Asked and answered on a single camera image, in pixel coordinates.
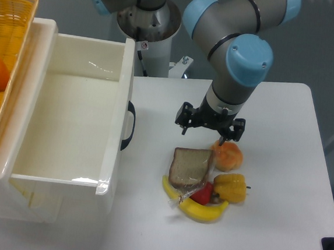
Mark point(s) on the yellow bell pepper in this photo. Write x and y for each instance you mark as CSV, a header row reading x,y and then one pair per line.
x,y
231,187

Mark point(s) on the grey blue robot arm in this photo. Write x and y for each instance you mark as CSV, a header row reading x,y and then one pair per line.
x,y
227,34

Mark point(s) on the orange bread roll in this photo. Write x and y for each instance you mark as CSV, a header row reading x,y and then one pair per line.
x,y
228,156

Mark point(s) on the white drawer cabinet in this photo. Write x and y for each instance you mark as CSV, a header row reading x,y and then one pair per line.
x,y
20,198

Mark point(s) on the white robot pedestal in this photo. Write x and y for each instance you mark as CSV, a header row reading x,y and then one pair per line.
x,y
153,31

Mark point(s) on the yellow woven basket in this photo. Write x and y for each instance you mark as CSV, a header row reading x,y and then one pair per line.
x,y
16,17

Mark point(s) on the white mounting bracket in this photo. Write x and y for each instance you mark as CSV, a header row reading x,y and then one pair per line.
x,y
181,68

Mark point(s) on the brown toast slice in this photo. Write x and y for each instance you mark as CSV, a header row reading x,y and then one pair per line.
x,y
189,172

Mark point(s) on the white open drawer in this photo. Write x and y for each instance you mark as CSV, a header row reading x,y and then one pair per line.
x,y
73,140

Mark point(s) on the red bell pepper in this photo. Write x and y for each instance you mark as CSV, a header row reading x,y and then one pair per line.
x,y
206,195

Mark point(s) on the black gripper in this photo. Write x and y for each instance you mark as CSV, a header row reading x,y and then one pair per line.
x,y
212,114

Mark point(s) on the yellow banana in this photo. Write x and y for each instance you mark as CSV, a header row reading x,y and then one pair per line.
x,y
191,208

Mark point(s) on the black drawer handle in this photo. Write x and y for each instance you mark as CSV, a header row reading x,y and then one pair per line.
x,y
130,126

